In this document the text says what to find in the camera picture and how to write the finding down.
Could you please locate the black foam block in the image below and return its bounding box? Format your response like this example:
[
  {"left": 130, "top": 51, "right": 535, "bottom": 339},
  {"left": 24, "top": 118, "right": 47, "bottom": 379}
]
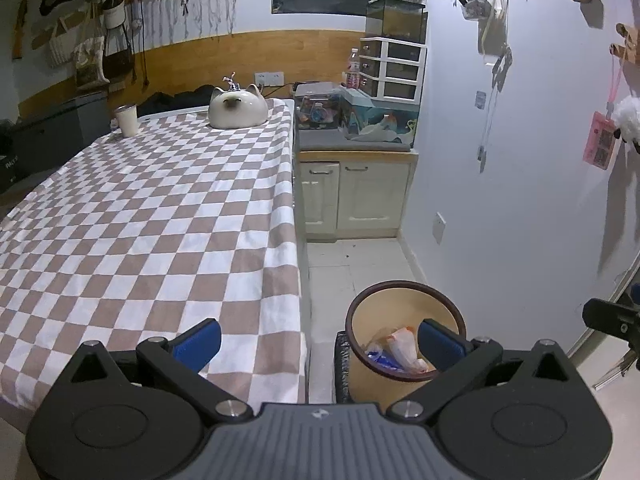
[{"left": 334, "top": 330, "right": 353, "bottom": 405}]

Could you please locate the pink label water bottle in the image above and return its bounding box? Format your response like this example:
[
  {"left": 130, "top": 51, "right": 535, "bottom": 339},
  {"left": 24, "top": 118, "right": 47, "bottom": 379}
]
[{"left": 345, "top": 49, "right": 361, "bottom": 90}]

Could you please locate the glass fish tank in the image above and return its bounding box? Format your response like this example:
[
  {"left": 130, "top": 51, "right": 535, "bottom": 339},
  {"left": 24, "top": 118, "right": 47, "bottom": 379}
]
[{"left": 365, "top": 0, "right": 428, "bottom": 46}]

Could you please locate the cream cat-shaped ceramic jar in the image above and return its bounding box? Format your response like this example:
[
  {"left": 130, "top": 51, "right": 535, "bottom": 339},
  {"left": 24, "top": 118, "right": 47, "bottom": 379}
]
[{"left": 207, "top": 85, "right": 267, "bottom": 129}]

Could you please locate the black cloth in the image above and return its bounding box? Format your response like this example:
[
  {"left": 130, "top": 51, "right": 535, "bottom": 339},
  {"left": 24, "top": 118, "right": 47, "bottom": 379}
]
[{"left": 137, "top": 85, "right": 216, "bottom": 117}]

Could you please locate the clear plastic tank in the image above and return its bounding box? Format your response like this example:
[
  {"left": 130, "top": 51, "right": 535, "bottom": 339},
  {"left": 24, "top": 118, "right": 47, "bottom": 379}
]
[{"left": 293, "top": 82, "right": 346, "bottom": 131}]

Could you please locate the white bucket bag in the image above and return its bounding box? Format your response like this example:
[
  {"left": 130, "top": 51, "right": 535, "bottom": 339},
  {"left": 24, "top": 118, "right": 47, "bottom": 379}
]
[{"left": 102, "top": 0, "right": 126, "bottom": 28}]

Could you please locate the white drawer organizer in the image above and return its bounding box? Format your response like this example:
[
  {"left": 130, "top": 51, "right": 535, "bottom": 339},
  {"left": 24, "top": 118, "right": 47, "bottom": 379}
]
[{"left": 359, "top": 37, "right": 427, "bottom": 104}]

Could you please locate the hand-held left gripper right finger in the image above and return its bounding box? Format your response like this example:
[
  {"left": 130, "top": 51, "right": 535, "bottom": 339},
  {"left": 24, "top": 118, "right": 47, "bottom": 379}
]
[{"left": 390, "top": 319, "right": 583, "bottom": 423}]

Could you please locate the clear box with clutter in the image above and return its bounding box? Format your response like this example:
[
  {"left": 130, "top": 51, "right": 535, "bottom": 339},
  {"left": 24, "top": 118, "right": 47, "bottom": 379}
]
[{"left": 340, "top": 87, "right": 418, "bottom": 148}]

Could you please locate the pink hanging card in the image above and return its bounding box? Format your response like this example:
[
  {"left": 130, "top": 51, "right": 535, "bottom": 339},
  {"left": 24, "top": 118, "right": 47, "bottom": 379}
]
[{"left": 582, "top": 111, "right": 618, "bottom": 171}]

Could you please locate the brown white checkered tablecloth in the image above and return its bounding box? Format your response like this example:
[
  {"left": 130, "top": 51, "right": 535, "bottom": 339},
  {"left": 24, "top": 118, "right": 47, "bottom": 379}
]
[{"left": 0, "top": 97, "right": 308, "bottom": 406}]

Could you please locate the yellow trash bin brown rim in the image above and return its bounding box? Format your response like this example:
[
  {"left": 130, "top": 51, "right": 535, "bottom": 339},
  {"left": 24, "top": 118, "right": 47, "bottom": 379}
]
[{"left": 345, "top": 280, "right": 468, "bottom": 406}]

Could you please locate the white plastic bag red print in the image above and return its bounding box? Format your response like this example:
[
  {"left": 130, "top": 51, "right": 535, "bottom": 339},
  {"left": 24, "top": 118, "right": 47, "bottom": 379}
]
[{"left": 385, "top": 326, "right": 436, "bottom": 375}]

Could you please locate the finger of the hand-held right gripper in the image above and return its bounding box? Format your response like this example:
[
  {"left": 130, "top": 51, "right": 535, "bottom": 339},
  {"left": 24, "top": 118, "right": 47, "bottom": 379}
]
[{"left": 582, "top": 298, "right": 640, "bottom": 356}]

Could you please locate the blue white plastic packet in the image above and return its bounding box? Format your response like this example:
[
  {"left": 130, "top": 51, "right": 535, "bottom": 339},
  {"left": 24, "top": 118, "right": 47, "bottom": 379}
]
[{"left": 365, "top": 342, "right": 401, "bottom": 373}]

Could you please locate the printed tote bag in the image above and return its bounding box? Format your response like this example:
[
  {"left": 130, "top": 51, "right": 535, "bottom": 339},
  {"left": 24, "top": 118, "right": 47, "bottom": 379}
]
[{"left": 75, "top": 35, "right": 111, "bottom": 91}]

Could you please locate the white cup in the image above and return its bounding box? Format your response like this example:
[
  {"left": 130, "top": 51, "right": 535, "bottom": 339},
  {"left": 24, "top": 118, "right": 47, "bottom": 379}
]
[{"left": 114, "top": 105, "right": 139, "bottom": 138}]

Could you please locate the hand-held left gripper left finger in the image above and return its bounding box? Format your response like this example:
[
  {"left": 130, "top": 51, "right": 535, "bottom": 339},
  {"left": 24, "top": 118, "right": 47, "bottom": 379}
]
[{"left": 67, "top": 317, "right": 253, "bottom": 423}]

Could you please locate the white plush toy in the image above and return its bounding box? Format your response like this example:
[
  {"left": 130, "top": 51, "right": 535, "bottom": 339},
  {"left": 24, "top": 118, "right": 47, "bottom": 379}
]
[{"left": 612, "top": 96, "right": 640, "bottom": 156}]

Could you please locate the wooden toy rifle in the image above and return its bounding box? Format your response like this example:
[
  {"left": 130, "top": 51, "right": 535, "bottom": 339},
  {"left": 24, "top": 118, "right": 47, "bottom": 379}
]
[{"left": 12, "top": 0, "right": 31, "bottom": 58}]

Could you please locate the white mesh bag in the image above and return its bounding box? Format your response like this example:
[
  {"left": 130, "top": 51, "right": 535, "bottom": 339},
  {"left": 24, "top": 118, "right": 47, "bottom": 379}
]
[{"left": 47, "top": 25, "right": 76, "bottom": 68}]

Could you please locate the dark net bag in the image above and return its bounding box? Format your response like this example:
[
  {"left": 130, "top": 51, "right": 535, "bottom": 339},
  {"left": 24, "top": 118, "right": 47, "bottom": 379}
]
[{"left": 102, "top": 27, "right": 136, "bottom": 81}]

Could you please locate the grey storage chest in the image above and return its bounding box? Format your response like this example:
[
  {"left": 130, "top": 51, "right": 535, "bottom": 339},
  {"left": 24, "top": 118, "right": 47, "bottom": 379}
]
[{"left": 10, "top": 91, "right": 110, "bottom": 171}]

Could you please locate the black box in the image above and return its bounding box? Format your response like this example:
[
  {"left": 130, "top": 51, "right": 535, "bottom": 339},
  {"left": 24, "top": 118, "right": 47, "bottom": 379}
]
[{"left": 0, "top": 147, "right": 26, "bottom": 193}]

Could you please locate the cream floor cabinet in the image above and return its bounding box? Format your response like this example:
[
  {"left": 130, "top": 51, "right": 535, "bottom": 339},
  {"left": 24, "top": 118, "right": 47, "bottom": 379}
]
[{"left": 295, "top": 150, "right": 418, "bottom": 243}]

